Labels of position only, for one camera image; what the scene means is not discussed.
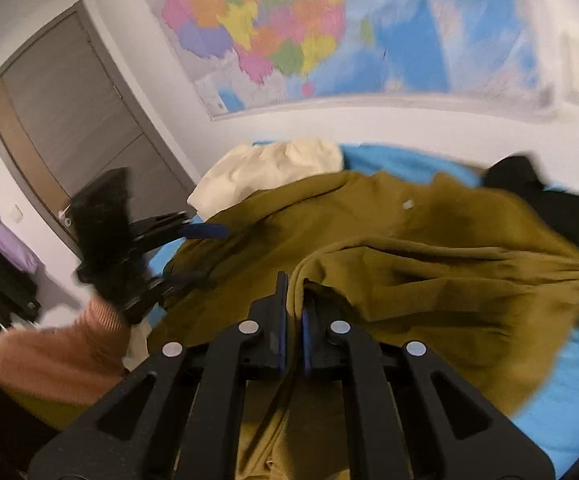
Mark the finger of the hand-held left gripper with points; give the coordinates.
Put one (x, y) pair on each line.
(169, 292)
(204, 230)

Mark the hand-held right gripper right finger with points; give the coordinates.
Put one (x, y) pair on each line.
(308, 340)

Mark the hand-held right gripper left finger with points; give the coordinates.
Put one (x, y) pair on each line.
(282, 340)

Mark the person's left forearm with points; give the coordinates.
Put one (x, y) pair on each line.
(54, 355)

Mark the cream cloth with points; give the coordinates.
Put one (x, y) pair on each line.
(264, 170)

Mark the grey door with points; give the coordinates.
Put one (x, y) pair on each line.
(69, 110)

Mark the blue bed sheet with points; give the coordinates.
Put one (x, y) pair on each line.
(559, 410)

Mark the small white light switch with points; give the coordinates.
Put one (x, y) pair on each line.
(16, 214)

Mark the colourful wall map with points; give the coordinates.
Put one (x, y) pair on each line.
(359, 25)

